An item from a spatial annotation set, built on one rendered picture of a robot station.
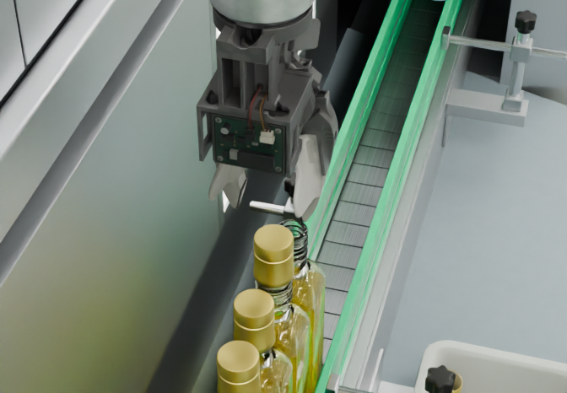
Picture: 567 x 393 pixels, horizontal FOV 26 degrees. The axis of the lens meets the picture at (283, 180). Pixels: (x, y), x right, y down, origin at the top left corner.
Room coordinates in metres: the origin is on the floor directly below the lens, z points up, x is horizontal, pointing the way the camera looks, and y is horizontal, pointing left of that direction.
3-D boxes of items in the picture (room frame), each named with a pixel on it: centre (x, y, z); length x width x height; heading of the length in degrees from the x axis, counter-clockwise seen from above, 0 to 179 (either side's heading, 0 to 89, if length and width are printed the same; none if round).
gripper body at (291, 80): (0.73, 0.02, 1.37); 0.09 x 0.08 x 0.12; 164
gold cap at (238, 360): (0.65, 0.04, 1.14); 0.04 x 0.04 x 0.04
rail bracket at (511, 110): (1.38, -0.30, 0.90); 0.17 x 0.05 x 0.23; 74
